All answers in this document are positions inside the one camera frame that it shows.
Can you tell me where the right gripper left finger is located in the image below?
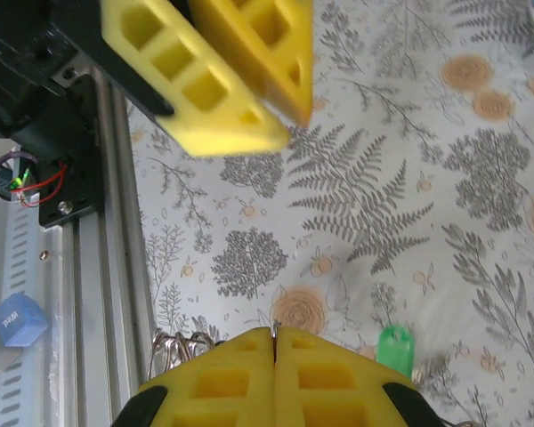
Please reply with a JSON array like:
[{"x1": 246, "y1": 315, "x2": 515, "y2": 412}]
[{"x1": 110, "y1": 326, "x2": 276, "y2": 427}]

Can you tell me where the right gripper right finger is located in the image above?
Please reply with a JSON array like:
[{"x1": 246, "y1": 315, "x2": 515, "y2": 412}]
[{"x1": 275, "y1": 326, "x2": 444, "y2": 427}]

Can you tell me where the silver metal keyring bundle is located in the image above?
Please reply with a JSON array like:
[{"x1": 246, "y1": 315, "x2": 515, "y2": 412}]
[{"x1": 149, "y1": 319, "x2": 282, "y2": 389}]

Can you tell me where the green plastic key tag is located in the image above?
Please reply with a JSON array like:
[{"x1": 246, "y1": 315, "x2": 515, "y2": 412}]
[{"x1": 376, "y1": 324, "x2": 416, "y2": 384}]

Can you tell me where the silver key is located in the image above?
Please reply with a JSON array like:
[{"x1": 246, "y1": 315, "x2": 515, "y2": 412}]
[{"x1": 411, "y1": 353, "x2": 450, "y2": 393}]

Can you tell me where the blue pill box cube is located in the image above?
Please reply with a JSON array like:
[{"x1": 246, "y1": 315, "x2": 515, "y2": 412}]
[{"x1": 0, "y1": 292, "x2": 50, "y2": 349}]

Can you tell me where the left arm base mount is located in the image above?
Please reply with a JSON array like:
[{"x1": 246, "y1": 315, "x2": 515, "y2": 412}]
[{"x1": 38, "y1": 75, "x2": 106, "y2": 229}]

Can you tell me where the slotted grey cable duct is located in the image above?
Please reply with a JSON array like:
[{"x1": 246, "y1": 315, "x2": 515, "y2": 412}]
[{"x1": 0, "y1": 190, "x2": 48, "y2": 427}]

